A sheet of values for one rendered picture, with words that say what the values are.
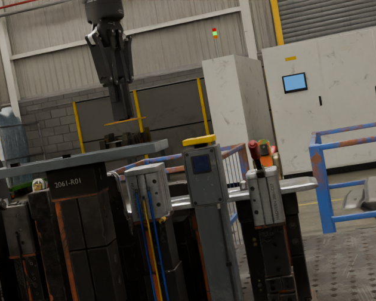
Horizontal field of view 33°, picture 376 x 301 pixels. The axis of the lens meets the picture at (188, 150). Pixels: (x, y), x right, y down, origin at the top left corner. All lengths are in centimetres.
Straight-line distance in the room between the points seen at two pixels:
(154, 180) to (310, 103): 802
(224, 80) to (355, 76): 189
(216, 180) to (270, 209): 21
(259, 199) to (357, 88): 803
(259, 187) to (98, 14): 49
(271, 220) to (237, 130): 807
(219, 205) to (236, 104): 822
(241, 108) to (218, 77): 59
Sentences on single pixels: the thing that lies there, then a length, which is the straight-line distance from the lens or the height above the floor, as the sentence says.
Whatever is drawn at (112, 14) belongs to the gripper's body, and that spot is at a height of 143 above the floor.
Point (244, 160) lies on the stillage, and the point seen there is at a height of 83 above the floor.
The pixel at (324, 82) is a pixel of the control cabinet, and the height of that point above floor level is 135.
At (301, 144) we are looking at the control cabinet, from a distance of 938.
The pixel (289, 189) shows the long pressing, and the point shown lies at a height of 100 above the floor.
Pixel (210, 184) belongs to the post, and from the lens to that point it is 120.
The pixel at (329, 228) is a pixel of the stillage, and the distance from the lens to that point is 334.
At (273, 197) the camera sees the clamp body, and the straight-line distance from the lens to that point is 136.
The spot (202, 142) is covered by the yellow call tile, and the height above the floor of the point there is 115.
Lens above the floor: 120
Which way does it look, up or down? 3 degrees down
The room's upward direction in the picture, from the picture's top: 10 degrees counter-clockwise
